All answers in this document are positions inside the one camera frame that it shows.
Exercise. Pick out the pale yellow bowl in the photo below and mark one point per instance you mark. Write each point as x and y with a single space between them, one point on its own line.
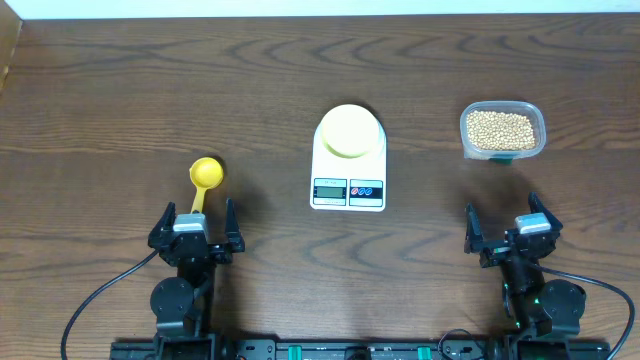
349 131

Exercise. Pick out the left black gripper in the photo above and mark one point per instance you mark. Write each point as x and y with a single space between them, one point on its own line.
195 251

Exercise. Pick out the soybeans in container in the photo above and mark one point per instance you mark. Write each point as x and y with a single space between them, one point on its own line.
499 131

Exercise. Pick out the white digital kitchen scale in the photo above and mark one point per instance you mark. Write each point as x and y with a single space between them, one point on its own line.
348 184

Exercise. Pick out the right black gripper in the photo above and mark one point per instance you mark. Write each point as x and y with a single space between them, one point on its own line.
475 239

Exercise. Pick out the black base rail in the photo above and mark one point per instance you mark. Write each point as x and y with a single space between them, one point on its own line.
264 349

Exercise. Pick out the yellow measuring scoop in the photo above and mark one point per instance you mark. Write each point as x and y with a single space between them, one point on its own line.
205 173

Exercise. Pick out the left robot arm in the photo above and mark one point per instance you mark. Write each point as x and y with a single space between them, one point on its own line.
182 304

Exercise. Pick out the clear plastic container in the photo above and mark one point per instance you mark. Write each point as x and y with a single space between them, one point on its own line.
518 107

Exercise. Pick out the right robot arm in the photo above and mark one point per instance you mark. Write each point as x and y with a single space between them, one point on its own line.
547 313

